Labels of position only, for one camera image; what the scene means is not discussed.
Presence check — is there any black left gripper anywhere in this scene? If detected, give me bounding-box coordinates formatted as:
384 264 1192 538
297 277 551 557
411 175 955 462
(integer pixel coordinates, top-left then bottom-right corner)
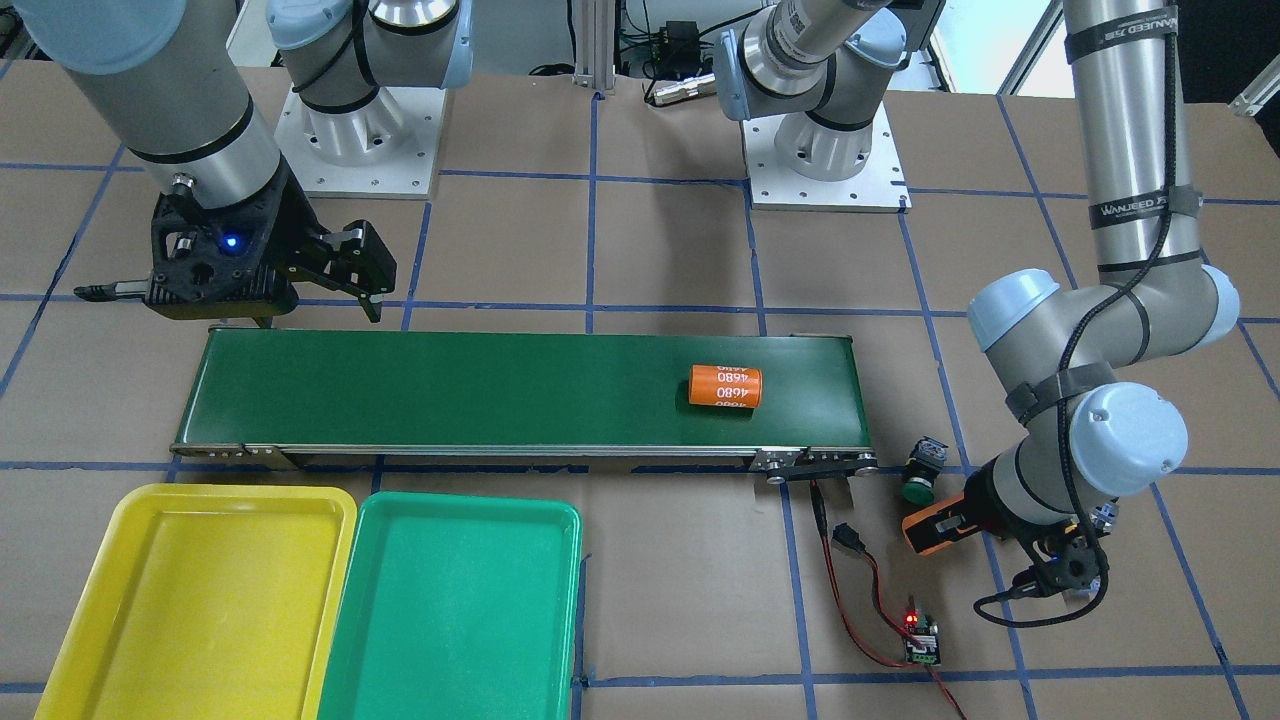
963 482 1030 542

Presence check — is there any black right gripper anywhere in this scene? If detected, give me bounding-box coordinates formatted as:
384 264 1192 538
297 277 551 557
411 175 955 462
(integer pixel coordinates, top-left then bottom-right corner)
74 161 397 323

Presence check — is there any plain orange cylinder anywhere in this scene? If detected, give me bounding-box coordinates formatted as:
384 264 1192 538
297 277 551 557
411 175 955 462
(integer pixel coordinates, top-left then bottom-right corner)
900 495 983 556

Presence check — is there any green mushroom push button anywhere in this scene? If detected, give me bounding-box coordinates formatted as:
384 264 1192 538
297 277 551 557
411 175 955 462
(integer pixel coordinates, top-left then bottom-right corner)
900 436 948 509

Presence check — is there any yellow mushroom push button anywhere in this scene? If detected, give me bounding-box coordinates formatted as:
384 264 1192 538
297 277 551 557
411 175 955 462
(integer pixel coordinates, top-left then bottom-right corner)
1089 500 1117 539

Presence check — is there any orange cylinder with 4680 print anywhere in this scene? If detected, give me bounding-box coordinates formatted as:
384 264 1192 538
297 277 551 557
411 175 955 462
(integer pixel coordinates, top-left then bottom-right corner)
687 364 764 409

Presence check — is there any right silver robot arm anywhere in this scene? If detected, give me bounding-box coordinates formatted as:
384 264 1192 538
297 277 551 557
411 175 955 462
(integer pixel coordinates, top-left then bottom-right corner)
14 1 474 327

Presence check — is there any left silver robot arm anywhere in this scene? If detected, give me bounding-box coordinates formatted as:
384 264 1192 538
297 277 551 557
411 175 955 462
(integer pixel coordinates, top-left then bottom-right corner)
902 1 1240 555

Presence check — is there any green conveyor belt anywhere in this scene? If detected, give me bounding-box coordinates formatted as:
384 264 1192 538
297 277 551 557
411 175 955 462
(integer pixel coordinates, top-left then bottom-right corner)
172 328 877 482

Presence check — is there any small motor controller board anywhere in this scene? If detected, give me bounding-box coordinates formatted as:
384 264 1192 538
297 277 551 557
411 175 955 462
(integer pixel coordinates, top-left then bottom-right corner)
904 609 942 667

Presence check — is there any yellow plastic tray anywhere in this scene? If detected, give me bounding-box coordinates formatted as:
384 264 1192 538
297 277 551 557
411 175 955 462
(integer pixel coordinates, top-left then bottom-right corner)
36 484 357 719

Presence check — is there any green plastic tray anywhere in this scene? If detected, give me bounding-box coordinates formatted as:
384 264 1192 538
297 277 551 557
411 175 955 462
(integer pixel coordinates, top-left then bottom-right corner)
317 491 582 719

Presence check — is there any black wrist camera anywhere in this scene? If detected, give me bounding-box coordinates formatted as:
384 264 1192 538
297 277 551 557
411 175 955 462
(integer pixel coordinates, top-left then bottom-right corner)
1009 527 1102 600

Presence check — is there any red black power cable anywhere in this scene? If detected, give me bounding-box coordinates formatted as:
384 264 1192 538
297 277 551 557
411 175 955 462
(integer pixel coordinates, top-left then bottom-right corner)
808 480 969 720

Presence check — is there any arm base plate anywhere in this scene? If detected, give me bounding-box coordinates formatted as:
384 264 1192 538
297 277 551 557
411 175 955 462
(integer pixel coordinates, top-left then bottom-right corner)
275 87 449 201
740 105 913 213

